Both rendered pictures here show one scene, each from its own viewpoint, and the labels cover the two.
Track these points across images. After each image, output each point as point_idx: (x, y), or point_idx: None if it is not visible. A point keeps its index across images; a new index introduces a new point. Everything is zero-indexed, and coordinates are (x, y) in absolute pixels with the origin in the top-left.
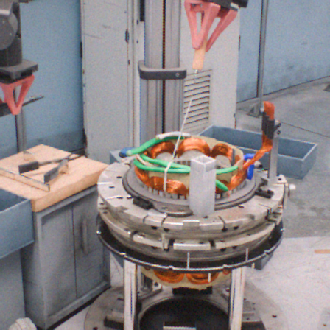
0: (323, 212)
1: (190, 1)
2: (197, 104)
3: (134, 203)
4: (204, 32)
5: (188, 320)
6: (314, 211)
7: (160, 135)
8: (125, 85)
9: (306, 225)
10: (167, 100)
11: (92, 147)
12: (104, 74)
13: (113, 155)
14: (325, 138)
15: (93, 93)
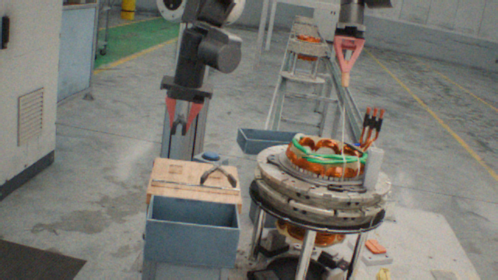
0: (143, 188)
1: (342, 37)
2: (35, 116)
3: (329, 189)
4: (354, 60)
5: (291, 273)
6: (136, 188)
7: (297, 138)
8: None
9: (138, 200)
10: (200, 111)
11: None
12: None
13: (201, 159)
14: (107, 134)
15: None
